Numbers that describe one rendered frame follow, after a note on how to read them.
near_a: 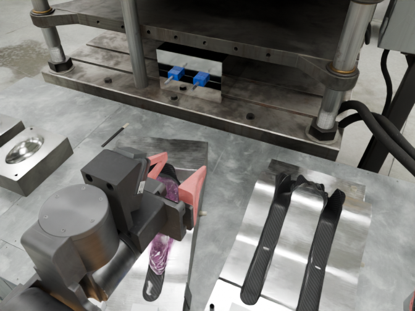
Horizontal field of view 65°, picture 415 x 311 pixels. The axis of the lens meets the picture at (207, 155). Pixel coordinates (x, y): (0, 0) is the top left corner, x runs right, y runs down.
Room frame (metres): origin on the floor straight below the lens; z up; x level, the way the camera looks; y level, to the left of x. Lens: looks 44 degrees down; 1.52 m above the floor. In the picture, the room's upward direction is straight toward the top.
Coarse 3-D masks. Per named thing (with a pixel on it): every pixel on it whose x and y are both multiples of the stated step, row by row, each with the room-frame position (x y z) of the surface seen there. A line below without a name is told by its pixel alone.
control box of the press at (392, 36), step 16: (400, 0) 0.94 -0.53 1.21; (384, 16) 1.08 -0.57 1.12; (400, 16) 0.93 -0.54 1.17; (384, 32) 0.95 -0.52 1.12; (400, 32) 0.93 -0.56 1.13; (384, 48) 0.94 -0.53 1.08; (400, 48) 0.92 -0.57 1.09; (384, 64) 1.04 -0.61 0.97; (400, 96) 0.94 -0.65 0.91; (384, 112) 1.00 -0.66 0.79; (400, 112) 0.93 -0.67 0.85; (400, 128) 0.92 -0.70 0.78; (368, 144) 1.01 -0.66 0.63; (368, 160) 0.94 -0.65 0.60; (384, 160) 0.92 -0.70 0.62
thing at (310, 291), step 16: (288, 176) 0.54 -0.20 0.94; (288, 192) 0.54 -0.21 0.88; (320, 192) 0.49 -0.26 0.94; (336, 192) 0.49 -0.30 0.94; (272, 208) 0.46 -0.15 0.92; (336, 208) 0.47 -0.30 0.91; (272, 224) 0.43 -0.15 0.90; (320, 224) 0.42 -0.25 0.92; (336, 224) 0.41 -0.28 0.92; (272, 240) 0.40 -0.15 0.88; (320, 240) 0.39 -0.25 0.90; (256, 256) 0.36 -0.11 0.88; (272, 256) 0.36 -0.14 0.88; (320, 256) 0.36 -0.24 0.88; (256, 272) 0.32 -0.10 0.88; (304, 272) 0.32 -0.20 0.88; (320, 272) 0.32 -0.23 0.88; (256, 288) 0.29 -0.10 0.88; (304, 288) 0.29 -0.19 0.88; (320, 288) 0.29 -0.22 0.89; (304, 304) 0.26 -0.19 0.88
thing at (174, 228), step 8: (144, 192) 0.25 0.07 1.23; (168, 200) 0.24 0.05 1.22; (168, 208) 0.23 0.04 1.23; (176, 208) 0.22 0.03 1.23; (184, 208) 0.23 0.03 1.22; (168, 216) 0.23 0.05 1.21; (176, 216) 0.22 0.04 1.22; (168, 224) 0.23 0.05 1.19; (176, 224) 0.22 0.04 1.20; (120, 232) 0.19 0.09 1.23; (160, 232) 0.23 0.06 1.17; (168, 232) 0.23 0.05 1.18; (176, 232) 0.22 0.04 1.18; (184, 232) 0.23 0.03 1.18; (128, 240) 0.19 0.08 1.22; (136, 248) 0.19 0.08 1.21; (136, 256) 0.18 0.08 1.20
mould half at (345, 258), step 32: (256, 192) 0.50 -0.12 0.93; (352, 192) 0.56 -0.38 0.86; (256, 224) 0.43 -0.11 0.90; (288, 224) 0.42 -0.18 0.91; (352, 224) 0.41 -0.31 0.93; (288, 256) 0.36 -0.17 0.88; (352, 256) 0.35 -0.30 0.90; (224, 288) 0.29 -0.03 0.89; (288, 288) 0.29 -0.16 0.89; (352, 288) 0.29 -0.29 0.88
